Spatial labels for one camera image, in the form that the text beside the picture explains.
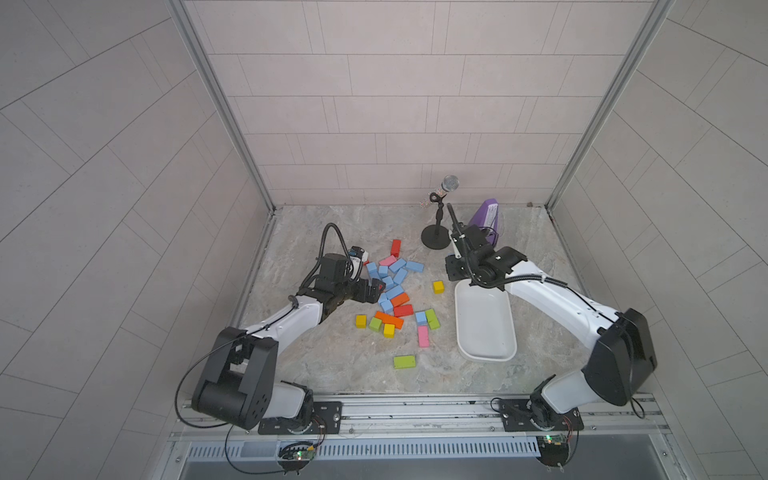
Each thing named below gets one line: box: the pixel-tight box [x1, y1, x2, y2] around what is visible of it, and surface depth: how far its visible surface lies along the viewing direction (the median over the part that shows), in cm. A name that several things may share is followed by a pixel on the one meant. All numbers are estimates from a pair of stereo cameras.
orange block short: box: [390, 292, 411, 307], surface depth 93 cm
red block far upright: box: [391, 239, 402, 258], surface depth 104 cm
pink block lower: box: [417, 326, 430, 348], surface depth 86 cm
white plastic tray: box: [455, 278, 517, 362], surface depth 84 cm
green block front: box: [393, 355, 416, 369], surface depth 80 cm
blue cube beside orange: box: [380, 300, 394, 315], surface depth 90 cm
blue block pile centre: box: [393, 268, 408, 285], surface depth 98 cm
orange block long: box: [374, 311, 404, 330], surface depth 88 cm
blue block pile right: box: [405, 261, 425, 273], surface depth 101 cm
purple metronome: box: [469, 198, 499, 247], surface depth 98 cm
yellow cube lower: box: [383, 323, 395, 339], surface depth 86 cm
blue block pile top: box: [388, 258, 407, 273], surface depth 100 cm
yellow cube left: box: [355, 314, 367, 329], surface depth 87 cm
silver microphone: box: [438, 175, 460, 197], surface depth 88 cm
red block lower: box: [394, 304, 414, 317], surface depth 91 cm
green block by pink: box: [425, 308, 441, 330], surface depth 88 cm
